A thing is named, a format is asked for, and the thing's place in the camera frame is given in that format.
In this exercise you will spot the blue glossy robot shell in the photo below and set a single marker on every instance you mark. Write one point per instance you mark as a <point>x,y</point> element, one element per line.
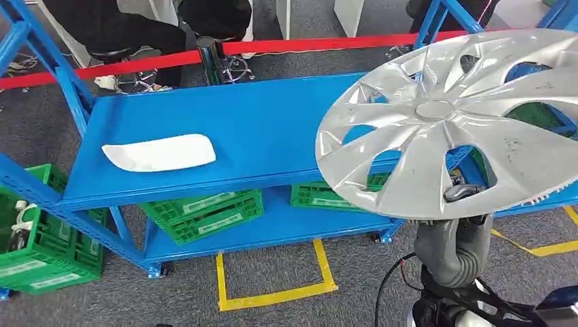
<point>560,302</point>

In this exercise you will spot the white plastic car part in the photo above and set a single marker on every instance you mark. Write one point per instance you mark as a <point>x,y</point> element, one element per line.
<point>158,153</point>

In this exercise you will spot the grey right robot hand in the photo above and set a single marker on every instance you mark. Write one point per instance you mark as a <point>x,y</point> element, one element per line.
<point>463,192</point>

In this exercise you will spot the white and black car part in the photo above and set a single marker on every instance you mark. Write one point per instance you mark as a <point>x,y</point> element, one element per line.
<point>22,221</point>

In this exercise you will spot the white stand leg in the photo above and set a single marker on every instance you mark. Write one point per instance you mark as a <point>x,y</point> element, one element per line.
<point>283,18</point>
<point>350,18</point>

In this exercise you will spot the large green plastic crate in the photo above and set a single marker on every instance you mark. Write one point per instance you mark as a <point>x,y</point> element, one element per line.
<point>54,266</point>

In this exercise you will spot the black stool chrome base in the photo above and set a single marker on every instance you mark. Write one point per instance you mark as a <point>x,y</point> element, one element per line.
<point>135,81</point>

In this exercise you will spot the person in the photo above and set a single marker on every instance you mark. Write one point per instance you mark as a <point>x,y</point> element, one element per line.
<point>135,31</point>
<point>216,18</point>

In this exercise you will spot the red barrier belt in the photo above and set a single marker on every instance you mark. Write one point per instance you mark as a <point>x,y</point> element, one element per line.
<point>289,45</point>

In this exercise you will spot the silver wheel hubcap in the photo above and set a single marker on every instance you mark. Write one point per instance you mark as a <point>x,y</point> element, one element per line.
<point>406,180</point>

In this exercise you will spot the black chrome stanchion post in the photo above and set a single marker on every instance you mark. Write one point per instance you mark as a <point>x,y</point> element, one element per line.
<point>210,58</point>

